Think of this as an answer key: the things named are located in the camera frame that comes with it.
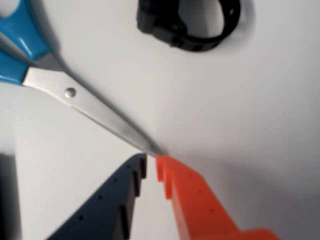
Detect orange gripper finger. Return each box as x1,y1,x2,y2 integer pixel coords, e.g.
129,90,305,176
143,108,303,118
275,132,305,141
155,153,282,240

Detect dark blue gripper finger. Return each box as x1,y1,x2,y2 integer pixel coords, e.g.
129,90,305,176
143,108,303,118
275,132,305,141
46,152,148,240

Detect scissors with blue handles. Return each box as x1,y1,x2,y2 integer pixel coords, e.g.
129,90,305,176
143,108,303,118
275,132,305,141
0,0,169,156

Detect black ring-shaped strap device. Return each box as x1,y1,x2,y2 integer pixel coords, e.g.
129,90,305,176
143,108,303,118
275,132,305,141
136,0,242,52

